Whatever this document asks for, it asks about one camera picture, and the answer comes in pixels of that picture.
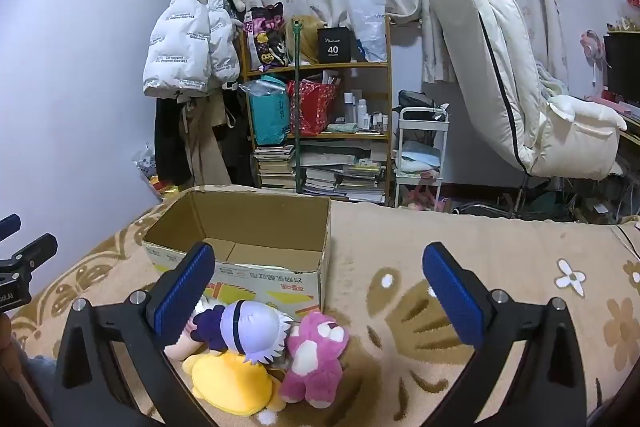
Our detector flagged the cream folded mattress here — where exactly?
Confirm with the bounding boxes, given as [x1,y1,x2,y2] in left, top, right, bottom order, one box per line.
[428,0,629,182]

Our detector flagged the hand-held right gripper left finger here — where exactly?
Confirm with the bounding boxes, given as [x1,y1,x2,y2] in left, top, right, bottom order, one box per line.
[52,241,217,427]

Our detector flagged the black box with white print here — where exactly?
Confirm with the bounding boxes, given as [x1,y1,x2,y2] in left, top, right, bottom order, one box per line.
[317,26,354,63]

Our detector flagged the blond wig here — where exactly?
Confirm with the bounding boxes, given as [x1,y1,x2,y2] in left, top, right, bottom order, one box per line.
[285,14,326,66]

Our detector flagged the pink fan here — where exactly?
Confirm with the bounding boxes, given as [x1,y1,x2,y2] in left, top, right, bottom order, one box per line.
[579,30,609,100]

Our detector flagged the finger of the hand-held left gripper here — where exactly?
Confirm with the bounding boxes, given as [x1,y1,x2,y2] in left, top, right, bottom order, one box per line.
[0,213,22,242]
[0,232,59,277]

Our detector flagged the clear plastic bag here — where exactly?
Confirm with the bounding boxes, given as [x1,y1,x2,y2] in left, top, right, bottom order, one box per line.
[347,0,389,63]

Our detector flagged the black hanging coat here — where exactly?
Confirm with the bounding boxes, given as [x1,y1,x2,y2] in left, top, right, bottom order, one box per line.
[153,96,197,188]

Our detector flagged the red patterned bag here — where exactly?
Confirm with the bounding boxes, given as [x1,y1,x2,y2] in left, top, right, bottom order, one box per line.
[286,78,341,137]

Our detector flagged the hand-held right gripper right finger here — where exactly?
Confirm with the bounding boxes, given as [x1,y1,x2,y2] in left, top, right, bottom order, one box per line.
[421,241,589,427]

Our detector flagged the white puffer jacket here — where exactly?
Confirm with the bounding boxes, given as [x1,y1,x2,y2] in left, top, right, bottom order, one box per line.
[142,0,241,99]

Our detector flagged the pale pink plush toy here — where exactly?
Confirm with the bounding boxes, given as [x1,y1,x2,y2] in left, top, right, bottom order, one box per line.
[164,298,226,361]

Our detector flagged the stack of books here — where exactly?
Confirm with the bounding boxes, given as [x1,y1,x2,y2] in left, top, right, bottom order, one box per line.
[252,144,389,206]

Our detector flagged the black monitor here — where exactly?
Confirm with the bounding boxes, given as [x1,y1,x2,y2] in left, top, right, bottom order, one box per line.
[602,32,640,106]

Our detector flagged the black and pink printed bag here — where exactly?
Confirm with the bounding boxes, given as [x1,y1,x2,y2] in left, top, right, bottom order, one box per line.
[243,2,291,70]

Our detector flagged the beige hanging trousers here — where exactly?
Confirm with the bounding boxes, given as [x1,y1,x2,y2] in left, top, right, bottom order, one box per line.
[179,94,237,188]

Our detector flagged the plastic bag of toys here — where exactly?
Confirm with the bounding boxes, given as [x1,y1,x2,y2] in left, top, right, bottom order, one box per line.
[132,144,174,198]

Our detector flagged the pink bear plush toy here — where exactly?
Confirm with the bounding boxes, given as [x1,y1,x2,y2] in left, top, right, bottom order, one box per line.
[278,310,351,410]

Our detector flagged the group of white cosmetic bottles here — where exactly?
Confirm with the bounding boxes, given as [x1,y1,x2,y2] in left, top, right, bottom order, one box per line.
[342,90,391,132]

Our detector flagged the yellow dog plush toy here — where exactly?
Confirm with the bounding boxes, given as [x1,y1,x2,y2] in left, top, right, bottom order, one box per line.
[181,349,289,418]

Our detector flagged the white trolley cart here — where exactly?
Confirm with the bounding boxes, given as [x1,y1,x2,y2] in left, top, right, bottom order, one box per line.
[393,106,450,210]

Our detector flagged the purple-headed plush doll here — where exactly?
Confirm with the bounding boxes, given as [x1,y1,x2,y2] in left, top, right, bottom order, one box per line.
[192,299,294,366]

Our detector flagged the teal shopping bag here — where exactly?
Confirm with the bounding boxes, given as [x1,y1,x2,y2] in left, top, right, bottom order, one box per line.
[240,74,291,147]

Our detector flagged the green pole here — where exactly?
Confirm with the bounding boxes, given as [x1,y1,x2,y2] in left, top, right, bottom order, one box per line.
[291,19,306,196]

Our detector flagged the light blue cloth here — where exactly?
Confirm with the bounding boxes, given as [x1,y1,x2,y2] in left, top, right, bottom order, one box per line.
[399,140,444,164]

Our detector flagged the cardboard box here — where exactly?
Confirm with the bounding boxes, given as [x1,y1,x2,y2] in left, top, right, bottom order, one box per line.
[141,190,333,314]

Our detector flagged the wooden shelf rack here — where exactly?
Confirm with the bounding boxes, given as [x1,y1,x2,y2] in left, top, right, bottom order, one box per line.
[240,14,394,208]

